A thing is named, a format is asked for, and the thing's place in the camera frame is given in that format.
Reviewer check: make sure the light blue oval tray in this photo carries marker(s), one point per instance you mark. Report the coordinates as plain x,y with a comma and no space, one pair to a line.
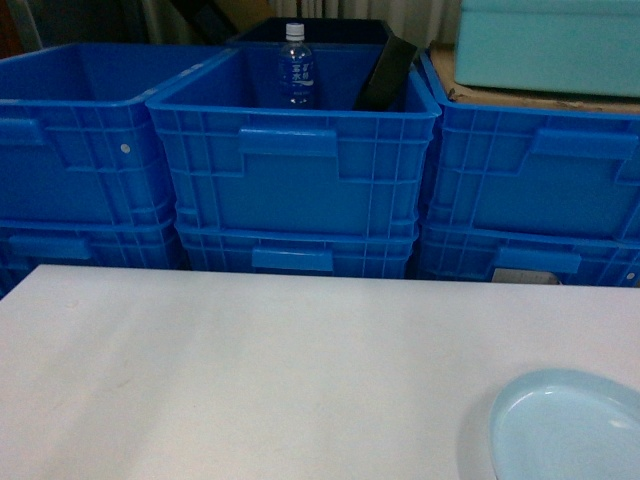
564,424

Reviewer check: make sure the blue crate bottom right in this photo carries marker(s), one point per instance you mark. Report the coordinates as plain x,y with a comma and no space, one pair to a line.
469,254

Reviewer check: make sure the blue crate bottom left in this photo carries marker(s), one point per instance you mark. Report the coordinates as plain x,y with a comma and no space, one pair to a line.
26,245

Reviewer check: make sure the blue crate bottom middle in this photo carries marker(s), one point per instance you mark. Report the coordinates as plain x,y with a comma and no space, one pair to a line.
247,251

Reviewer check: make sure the black flat tray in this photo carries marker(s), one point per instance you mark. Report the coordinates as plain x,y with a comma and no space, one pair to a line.
386,78

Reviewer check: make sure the blue crate top right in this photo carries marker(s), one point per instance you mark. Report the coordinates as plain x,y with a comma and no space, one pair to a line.
536,171

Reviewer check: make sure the clear water bottle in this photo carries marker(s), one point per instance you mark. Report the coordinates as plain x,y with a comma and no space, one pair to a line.
296,69

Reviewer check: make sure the blue crate top left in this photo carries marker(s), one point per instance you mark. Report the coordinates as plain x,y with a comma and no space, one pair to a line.
78,144

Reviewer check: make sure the teal foam box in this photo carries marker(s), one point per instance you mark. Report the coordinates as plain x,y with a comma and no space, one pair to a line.
574,47

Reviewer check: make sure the blue crate top middle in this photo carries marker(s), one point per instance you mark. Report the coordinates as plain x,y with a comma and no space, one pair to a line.
242,160

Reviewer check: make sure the dark blue rear crate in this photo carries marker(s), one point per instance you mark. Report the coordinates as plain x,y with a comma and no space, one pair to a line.
318,32

